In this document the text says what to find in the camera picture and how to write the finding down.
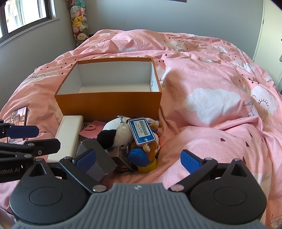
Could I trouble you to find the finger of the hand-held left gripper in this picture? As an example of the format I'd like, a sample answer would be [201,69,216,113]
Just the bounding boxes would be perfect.
[0,119,40,139]
[0,138,61,160]

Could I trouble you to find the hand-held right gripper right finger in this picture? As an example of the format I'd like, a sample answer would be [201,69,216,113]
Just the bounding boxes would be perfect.
[168,150,258,194]

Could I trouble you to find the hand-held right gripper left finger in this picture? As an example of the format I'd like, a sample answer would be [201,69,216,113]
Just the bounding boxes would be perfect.
[20,148,108,194]

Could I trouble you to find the grey box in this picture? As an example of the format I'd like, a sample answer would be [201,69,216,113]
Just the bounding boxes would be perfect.
[76,139,118,183]

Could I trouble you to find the long white box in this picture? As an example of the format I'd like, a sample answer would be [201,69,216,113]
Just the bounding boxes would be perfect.
[47,115,84,162]

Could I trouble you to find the pink wallet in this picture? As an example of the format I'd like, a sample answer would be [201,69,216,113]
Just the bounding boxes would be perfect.
[79,121,108,140]

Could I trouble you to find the brown box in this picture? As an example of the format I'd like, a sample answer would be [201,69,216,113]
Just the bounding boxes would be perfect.
[110,146,135,173]

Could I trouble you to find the white black plush dog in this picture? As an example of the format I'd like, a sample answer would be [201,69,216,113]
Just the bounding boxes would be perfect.
[96,116,159,150]

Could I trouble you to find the orange plush toy blue hat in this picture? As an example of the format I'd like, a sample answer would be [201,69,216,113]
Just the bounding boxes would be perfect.
[128,121,164,168]

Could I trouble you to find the blue white hang tag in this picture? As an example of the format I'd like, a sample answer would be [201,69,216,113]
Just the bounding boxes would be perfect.
[128,117,156,146]

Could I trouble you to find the orange cardboard box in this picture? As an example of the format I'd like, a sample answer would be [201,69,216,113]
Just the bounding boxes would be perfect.
[54,57,163,124]

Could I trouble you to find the smartphone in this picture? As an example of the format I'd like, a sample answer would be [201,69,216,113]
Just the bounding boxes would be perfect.
[8,106,28,143]

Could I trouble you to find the pink printed blanket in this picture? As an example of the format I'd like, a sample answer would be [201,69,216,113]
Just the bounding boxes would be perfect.
[0,30,282,229]

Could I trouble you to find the window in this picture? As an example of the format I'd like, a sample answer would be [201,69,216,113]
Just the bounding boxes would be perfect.
[0,0,60,47]

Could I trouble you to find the clear tube of plush toys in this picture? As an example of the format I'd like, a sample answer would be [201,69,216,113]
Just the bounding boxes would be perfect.
[70,0,90,43]

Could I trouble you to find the white wardrobe door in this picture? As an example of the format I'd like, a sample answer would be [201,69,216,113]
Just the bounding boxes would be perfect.
[252,0,282,93]

